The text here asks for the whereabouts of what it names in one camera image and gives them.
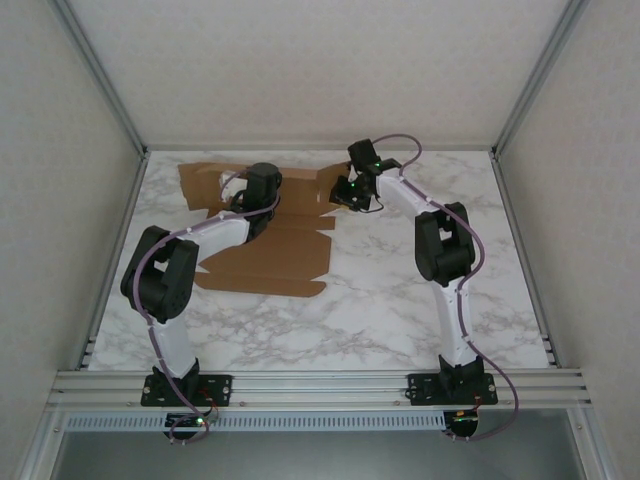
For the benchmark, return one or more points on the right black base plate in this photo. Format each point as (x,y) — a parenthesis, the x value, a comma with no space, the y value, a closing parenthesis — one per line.
(422,387)

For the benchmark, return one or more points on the left controller board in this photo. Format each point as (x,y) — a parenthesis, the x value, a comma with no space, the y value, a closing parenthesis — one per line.
(185,422)

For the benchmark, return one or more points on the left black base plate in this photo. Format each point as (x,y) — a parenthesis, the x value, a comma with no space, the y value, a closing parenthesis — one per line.
(220,387)

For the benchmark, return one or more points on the controller board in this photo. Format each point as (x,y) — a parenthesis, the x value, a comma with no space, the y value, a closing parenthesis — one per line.
(465,420)
(185,422)

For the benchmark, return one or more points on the grey lower panel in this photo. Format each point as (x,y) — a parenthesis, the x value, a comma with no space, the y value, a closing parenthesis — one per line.
(320,457)

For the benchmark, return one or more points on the right aluminium side rail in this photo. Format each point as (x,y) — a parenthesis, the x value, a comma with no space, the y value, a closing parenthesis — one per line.
(504,180)

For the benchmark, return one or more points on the left aluminium side rail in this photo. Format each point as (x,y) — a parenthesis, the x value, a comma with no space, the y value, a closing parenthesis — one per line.
(132,200)

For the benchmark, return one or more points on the left aluminium frame post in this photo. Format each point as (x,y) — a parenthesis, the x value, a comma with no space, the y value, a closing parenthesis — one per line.
(105,75)

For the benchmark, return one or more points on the right controller board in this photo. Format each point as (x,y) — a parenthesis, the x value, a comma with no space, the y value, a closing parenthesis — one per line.
(465,420)

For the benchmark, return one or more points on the right aluminium frame post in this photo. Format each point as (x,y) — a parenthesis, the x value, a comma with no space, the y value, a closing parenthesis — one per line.
(536,75)

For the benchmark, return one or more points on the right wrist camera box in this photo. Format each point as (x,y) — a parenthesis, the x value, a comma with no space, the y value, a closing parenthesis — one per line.
(353,175)

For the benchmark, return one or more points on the aluminium rear frame bar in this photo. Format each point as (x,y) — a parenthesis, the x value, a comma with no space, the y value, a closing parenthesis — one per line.
(320,148)

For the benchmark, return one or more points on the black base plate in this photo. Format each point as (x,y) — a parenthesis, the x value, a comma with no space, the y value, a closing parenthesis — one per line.
(220,387)
(422,387)

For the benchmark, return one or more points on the aluminium side rail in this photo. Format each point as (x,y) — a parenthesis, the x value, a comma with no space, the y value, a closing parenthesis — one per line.
(504,180)
(132,200)

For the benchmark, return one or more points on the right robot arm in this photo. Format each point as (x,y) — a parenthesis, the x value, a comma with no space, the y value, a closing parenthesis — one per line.
(440,250)

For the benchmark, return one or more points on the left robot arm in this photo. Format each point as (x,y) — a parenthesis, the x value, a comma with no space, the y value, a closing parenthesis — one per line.
(165,280)

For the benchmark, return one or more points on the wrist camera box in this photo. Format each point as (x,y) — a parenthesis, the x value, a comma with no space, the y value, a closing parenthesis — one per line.
(227,185)
(353,175)

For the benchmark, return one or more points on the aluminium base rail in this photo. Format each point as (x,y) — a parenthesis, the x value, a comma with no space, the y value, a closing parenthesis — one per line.
(320,387)

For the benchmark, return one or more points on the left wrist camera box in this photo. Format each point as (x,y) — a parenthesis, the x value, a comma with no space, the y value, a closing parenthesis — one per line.
(227,185)

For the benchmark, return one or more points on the aluminium frame post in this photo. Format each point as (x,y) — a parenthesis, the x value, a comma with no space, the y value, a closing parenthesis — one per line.
(536,75)
(105,75)

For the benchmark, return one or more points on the brown cardboard box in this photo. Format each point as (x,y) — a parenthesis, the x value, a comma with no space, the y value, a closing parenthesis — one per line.
(280,250)

